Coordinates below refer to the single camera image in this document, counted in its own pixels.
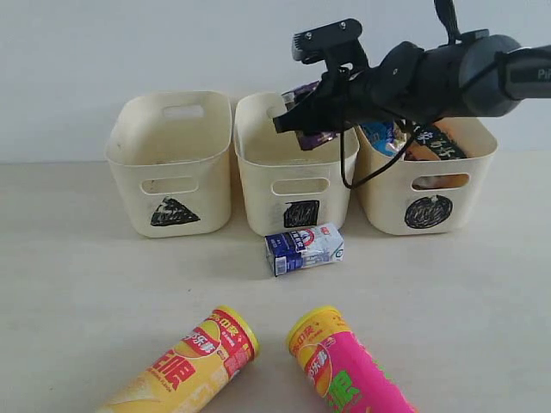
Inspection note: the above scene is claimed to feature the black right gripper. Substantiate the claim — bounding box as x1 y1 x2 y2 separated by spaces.
273 41 425 133

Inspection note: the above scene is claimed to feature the purple small box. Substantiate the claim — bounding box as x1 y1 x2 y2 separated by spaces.
282 81 337 151

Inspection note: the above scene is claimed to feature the blue instant noodle bag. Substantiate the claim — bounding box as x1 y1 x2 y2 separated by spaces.
360 121 407 157

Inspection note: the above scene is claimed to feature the orange instant noodle bag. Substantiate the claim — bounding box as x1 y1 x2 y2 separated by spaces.
404 125 469 190

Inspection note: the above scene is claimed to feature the blue white milk carton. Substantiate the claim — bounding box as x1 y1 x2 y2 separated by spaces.
264 223 344 277

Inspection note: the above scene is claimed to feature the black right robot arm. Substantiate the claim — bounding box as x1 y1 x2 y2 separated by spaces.
273 34 550 134

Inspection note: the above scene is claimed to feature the cream bin square mark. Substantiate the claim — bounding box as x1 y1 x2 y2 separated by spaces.
233 92 359 236

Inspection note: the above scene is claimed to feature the cream bin circle mark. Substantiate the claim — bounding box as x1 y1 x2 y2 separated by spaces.
352 115 499 237

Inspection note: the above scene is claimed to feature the cream bin triangle mark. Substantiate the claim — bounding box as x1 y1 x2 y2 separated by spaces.
103 89 233 239

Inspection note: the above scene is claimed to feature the pink Lays chip can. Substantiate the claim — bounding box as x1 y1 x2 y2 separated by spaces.
286 305 417 413

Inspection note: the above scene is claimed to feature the yellow Lays chip can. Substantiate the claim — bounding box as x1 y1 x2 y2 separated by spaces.
96 305 259 413

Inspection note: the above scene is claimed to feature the black cable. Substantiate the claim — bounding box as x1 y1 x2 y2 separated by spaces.
337 0 464 190

